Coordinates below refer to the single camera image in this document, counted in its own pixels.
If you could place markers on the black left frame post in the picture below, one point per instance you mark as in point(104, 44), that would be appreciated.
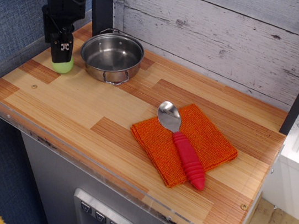
point(102, 15)

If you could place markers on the clear acrylic table guard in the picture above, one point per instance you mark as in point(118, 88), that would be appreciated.
point(89, 122)

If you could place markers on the silver dispenser button panel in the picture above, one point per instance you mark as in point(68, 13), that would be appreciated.
point(90, 210)

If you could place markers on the orange folded cloth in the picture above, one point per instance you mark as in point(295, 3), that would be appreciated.
point(212, 148)

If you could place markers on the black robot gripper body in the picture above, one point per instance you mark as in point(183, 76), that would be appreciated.
point(61, 14)

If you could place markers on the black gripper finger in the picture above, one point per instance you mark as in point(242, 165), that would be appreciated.
point(61, 46)

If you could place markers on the green plastic pear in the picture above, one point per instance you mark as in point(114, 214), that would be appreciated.
point(63, 67)

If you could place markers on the red handled metal spoon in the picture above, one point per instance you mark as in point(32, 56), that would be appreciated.
point(170, 118)

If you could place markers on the grey toy fridge cabinet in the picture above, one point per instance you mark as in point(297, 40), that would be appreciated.
point(57, 177)

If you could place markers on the stainless steel pot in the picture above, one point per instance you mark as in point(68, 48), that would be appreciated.
point(112, 57)

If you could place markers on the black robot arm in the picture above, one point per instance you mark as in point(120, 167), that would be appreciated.
point(59, 17)

